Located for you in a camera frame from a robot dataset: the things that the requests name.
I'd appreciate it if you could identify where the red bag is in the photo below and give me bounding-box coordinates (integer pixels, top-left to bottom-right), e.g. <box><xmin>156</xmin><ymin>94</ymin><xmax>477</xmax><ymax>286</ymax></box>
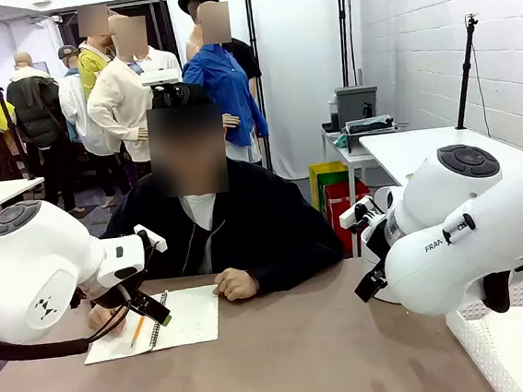
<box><xmin>323</xmin><ymin>178</ymin><xmax>377</xmax><ymax>258</ymax></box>

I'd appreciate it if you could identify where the person's torso black jacket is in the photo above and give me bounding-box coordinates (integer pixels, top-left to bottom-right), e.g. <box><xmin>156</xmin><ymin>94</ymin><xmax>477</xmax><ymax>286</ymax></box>
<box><xmin>94</xmin><ymin>149</ymin><xmax>348</xmax><ymax>309</ymax></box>

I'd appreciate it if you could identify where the small black tripod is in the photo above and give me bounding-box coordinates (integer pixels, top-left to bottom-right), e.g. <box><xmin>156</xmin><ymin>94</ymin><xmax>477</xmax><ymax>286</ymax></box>
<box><xmin>0</xmin><ymin>80</ymin><xmax>37</xmax><ymax>184</ymax></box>

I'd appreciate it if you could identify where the person's left hand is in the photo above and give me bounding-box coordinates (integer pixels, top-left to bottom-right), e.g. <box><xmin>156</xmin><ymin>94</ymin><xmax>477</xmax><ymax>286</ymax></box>
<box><xmin>210</xmin><ymin>265</ymin><xmax>261</xmax><ymax>303</ymax></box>

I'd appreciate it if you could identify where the large white table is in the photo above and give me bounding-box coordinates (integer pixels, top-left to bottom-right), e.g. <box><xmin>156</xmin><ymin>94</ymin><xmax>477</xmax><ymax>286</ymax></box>
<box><xmin>358</xmin><ymin>118</ymin><xmax>523</xmax><ymax>193</ymax></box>

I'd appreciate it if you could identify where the grey tray with tools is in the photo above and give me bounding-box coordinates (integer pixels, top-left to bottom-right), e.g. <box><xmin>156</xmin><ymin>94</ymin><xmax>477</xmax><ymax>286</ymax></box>
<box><xmin>343</xmin><ymin>113</ymin><xmax>400</xmax><ymax>155</ymax></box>

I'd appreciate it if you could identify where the tall black tripod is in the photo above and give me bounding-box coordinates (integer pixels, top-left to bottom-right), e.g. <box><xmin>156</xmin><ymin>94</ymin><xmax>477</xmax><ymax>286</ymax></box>
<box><xmin>445</xmin><ymin>11</ymin><xmax>491</xmax><ymax>131</ymax></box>

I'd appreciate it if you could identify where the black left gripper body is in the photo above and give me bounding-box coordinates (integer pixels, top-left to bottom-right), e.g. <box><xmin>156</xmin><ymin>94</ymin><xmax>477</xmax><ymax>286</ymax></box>
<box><xmin>129</xmin><ymin>291</ymin><xmax>170</xmax><ymax>324</ymax></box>

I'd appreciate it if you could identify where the mannequin in blue shirt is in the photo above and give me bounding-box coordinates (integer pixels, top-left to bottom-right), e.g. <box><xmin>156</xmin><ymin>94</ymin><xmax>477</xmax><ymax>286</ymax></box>
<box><xmin>175</xmin><ymin>0</ymin><xmax>272</xmax><ymax>172</ymax></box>

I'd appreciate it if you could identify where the grey box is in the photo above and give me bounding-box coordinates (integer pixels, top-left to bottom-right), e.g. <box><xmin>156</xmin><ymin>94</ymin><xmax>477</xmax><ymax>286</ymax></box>
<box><xmin>334</xmin><ymin>83</ymin><xmax>382</xmax><ymax>133</ymax></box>

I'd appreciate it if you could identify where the white backdrop sheet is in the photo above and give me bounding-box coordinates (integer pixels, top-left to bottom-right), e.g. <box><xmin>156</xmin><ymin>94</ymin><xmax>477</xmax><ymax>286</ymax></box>
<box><xmin>166</xmin><ymin>0</ymin><xmax>377</xmax><ymax>191</ymax></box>

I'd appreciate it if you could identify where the yellow bag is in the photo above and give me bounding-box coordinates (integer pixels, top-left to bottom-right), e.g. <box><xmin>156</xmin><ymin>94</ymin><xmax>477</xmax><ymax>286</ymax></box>
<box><xmin>307</xmin><ymin>159</ymin><xmax>353</xmax><ymax>216</ymax></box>

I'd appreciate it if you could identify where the black light stand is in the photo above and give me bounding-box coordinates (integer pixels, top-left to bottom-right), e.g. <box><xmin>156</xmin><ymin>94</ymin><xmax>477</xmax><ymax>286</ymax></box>
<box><xmin>244</xmin><ymin>0</ymin><xmax>276</xmax><ymax>182</ymax></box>
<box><xmin>335</xmin><ymin>0</ymin><xmax>364</xmax><ymax>88</ymax></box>

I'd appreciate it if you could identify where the white spiral notebook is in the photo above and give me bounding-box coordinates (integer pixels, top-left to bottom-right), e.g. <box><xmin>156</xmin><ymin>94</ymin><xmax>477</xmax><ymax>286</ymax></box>
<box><xmin>77</xmin><ymin>283</ymin><xmax>226</xmax><ymax>366</ymax></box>

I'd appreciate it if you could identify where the person's head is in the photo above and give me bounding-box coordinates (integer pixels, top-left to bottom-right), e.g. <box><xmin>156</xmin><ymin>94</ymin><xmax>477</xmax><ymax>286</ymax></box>
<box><xmin>145</xmin><ymin>101</ymin><xmax>232</xmax><ymax>201</ymax></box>

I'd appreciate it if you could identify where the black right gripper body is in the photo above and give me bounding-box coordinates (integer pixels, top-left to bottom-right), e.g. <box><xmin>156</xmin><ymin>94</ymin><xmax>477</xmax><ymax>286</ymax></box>
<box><xmin>358</xmin><ymin>213</ymin><xmax>397</xmax><ymax>284</ymax></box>

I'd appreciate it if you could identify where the person's left forearm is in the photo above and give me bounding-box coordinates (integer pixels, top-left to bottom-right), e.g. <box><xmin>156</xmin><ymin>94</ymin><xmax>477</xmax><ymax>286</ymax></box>
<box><xmin>243</xmin><ymin>238</ymin><xmax>348</xmax><ymax>296</ymax></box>

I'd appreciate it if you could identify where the capped mannequin in white shirt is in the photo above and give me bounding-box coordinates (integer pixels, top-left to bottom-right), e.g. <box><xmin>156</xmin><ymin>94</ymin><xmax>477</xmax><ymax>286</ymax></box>
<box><xmin>53</xmin><ymin>41</ymin><xmax>123</xmax><ymax>212</ymax></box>

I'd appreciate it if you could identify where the black head camera mount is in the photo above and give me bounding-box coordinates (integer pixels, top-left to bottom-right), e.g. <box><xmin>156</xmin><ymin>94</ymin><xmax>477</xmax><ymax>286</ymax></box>
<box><xmin>150</xmin><ymin>80</ymin><xmax>196</xmax><ymax>109</ymax></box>

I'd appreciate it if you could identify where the mannequin in cream cardigan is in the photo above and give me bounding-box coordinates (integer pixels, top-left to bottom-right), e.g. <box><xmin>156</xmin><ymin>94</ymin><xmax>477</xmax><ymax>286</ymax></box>
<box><xmin>79</xmin><ymin>11</ymin><xmax>192</xmax><ymax>168</ymax></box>

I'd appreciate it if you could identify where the mannequin in yellow shirt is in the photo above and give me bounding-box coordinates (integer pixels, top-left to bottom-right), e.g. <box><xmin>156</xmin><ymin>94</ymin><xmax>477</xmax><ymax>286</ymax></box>
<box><xmin>71</xmin><ymin>4</ymin><xmax>119</xmax><ymax>101</ymax></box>

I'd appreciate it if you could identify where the white head camera box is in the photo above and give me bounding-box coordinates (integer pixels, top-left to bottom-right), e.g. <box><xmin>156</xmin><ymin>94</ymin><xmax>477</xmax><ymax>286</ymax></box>
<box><xmin>139</xmin><ymin>66</ymin><xmax>184</xmax><ymax>89</ymax></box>

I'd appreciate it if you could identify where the person's right hand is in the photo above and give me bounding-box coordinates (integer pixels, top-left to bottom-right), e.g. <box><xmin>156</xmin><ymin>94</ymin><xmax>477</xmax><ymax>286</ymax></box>
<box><xmin>86</xmin><ymin>302</ymin><xmax>130</xmax><ymax>338</ymax></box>

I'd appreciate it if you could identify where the white perforated plastic basket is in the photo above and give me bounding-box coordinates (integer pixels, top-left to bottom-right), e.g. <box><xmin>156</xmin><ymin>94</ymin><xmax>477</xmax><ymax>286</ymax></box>
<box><xmin>442</xmin><ymin>279</ymin><xmax>523</xmax><ymax>392</ymax></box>

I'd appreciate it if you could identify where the small white side table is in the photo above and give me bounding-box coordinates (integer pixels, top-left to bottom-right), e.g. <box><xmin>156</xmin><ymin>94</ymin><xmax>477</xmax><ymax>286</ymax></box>
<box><xmin>321</xmin><ymin>124</ymin><xmax>385</xmax><ymax>212</ymax></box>

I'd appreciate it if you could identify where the black cap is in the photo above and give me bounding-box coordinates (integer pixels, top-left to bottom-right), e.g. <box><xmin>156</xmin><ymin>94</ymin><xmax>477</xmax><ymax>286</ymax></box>
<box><xmin>149</xmin><ymin>79</ymin><xmax>213</xmax><ymax>111</ymax></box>

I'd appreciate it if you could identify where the yellow pencil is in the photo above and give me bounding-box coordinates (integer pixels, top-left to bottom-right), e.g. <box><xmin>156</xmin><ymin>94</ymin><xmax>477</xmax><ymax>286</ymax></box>
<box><xmin>126</xmin><ymin>315</ymin><xmax>149</xmax><ymax>350</ymax></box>

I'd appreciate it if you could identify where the mannequin in black shirt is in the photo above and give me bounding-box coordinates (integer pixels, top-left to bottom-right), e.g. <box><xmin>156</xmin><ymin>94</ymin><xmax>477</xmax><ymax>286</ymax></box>
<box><xmin>181</xmin><ymin>6</ymin><xmax>266</xmax><ymax>111</ymax></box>

